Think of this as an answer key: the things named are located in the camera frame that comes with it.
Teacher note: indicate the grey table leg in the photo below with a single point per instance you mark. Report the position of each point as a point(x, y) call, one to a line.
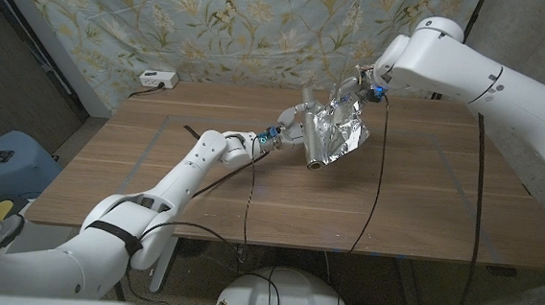
point(409, 292)

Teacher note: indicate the white table leg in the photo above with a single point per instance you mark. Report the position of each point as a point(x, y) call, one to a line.
point(164, 270)

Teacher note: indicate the aluminum foil roll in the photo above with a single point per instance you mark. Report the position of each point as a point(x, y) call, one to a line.
point(336, 133)

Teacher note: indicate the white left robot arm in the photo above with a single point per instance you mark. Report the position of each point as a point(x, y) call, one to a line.
point(164, 193)

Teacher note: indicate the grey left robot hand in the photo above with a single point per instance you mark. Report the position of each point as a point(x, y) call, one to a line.
point(291, 130)

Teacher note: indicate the black backdrop stand pole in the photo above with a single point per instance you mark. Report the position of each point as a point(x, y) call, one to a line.
point(474, 13)

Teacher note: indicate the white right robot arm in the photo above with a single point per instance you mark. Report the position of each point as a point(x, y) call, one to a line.
point(475, 80)

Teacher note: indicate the white power strip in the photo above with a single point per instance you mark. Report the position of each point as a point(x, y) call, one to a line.
point(158, 79)

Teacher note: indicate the white robot torso base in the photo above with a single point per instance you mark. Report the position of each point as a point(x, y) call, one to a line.
point(286, 293)

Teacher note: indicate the blue chair with cushion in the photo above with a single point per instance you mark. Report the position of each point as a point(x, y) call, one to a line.
point(21, 164)

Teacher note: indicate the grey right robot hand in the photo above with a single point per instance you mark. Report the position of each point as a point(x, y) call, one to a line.
point(356, 86)

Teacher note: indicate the floral print fabric backdrop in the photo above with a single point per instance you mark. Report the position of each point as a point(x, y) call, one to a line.
point(262, 27)

